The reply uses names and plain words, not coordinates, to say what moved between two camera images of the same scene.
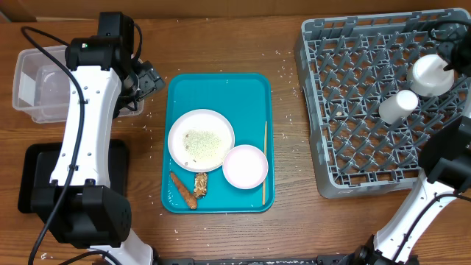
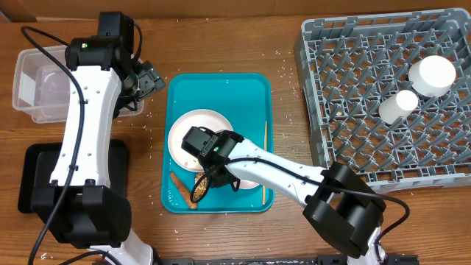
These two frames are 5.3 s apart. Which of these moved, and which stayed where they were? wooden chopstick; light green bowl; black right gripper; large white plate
Moved: black right gripper
Stayed: light green bowl; large white plate; wooden chopstick
